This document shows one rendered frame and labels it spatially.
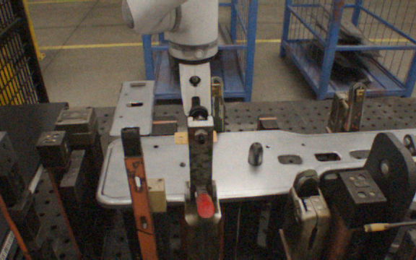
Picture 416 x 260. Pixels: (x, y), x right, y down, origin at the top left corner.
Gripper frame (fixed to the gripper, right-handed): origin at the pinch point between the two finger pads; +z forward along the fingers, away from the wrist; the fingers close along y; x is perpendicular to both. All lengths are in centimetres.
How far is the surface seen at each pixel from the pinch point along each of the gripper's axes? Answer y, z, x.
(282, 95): 205, 110, -84
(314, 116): 62, 39, -52
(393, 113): 62, 39, -89
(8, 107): 23, 6, 48
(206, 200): -25.2, -5.4, -0.2
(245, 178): -5.6, 9.4, -9.5
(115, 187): -6.0, 9.3, 16.5
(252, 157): -1.4, 7.4, -11.7
